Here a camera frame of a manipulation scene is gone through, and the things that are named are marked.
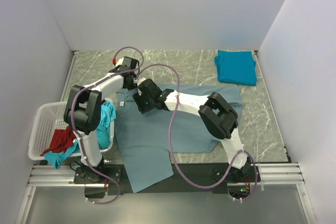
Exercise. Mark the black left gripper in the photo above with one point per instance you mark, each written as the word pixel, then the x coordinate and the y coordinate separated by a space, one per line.
pixel 130 82

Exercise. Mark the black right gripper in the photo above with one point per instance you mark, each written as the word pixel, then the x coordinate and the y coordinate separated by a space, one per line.
pixel 143 104

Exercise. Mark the grey-blue t-shirt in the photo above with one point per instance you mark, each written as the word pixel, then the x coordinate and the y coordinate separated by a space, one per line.
pixel 143 139

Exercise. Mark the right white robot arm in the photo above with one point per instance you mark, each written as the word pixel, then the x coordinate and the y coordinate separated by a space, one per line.
pixel 218 116

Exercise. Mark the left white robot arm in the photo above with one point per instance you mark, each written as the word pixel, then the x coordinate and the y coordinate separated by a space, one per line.
pixel 83 109

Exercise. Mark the teal t-shirt in basket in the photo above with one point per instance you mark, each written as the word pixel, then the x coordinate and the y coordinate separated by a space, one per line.
pixel 56 159

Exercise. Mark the white plastic laundry basket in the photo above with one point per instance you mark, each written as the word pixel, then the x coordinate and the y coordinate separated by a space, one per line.
pixel 49 117

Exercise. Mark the folded teal t-shirt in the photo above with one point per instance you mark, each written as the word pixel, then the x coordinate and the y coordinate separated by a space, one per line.
pixel 236 67

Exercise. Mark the dark red t-shirt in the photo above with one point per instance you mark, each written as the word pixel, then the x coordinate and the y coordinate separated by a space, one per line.
pixel 63 139

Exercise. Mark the black base crossbar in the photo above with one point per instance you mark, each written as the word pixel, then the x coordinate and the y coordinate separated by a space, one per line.
pixel 203 174

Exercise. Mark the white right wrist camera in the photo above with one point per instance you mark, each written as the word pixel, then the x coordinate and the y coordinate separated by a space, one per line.
pixel 138 81

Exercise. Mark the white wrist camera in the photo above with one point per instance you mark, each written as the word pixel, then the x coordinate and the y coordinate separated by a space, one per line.
pixel 118 62
pixel 138 81

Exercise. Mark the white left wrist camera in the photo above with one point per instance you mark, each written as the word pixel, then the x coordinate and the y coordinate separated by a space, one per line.
pixel 118 62

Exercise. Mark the aluminium frame rail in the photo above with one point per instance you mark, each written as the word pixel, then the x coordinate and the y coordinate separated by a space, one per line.
pixel 270 174

